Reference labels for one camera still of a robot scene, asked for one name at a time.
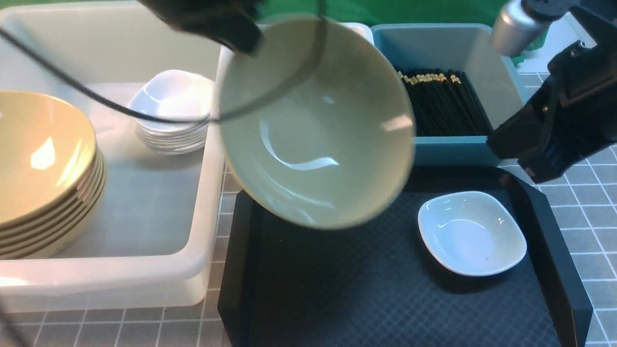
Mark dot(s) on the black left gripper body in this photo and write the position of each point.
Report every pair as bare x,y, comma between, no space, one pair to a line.
231,23

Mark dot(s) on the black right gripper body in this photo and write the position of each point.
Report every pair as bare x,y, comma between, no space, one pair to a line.
572,116

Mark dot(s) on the yellow-green noodle bowl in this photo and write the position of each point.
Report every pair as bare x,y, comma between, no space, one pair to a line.
317,126

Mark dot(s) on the white square sauce dish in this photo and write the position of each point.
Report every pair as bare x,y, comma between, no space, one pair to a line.
471,233

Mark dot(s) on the stack of white dishes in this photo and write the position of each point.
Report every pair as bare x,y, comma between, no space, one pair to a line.
173,94

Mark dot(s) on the blue-grey chopstick bin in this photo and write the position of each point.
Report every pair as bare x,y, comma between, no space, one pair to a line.
466,48

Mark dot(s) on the pile of black chopsticks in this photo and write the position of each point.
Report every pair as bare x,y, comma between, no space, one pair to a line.
445,103

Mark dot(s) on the white spoon bin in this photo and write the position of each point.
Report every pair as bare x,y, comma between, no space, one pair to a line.
359,28

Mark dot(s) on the large white plastic tub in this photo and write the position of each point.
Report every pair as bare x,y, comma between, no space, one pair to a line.
151,242

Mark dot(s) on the stack of yellow bowls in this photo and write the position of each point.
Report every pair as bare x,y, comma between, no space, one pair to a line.
53,175

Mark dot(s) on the black serving tray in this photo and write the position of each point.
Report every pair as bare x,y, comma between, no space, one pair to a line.
376,285

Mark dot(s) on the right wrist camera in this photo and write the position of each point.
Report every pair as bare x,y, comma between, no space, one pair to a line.
520,22

